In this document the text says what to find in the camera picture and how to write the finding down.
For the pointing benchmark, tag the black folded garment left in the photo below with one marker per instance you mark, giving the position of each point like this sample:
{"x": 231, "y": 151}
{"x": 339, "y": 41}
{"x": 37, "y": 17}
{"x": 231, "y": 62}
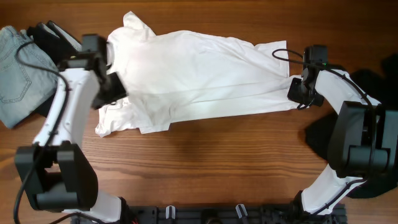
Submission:
{"x": 51, "y": 45}

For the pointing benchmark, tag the white t-shirt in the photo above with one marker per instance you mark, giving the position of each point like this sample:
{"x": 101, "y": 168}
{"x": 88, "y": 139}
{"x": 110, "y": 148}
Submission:
{"x": 185, "y": 75}

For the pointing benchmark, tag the light blue jeans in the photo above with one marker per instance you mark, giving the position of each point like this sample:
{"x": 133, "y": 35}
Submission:
{"x": 23, "y": 89}

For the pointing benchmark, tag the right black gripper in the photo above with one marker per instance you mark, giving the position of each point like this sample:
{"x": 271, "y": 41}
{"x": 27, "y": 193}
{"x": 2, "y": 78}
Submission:
{"x": 298, "y": 93}

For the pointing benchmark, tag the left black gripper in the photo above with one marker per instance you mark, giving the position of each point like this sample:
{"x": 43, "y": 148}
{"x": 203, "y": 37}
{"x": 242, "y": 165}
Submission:
{"x": 115, "y": 93}

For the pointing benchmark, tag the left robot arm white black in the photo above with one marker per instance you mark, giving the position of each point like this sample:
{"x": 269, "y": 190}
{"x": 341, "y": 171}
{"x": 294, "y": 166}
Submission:
{"x": 56, "y": 176}

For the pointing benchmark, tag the black garment right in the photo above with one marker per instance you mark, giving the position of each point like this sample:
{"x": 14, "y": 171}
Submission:
{"x": 383, "y": 89}

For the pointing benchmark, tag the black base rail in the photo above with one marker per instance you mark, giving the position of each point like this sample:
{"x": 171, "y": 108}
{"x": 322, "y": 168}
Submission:
{"x": 239, "y": 214}

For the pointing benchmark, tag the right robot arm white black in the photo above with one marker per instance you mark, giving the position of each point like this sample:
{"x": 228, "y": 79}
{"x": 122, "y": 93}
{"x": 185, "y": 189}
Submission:
{"x": 363, "y": 145}

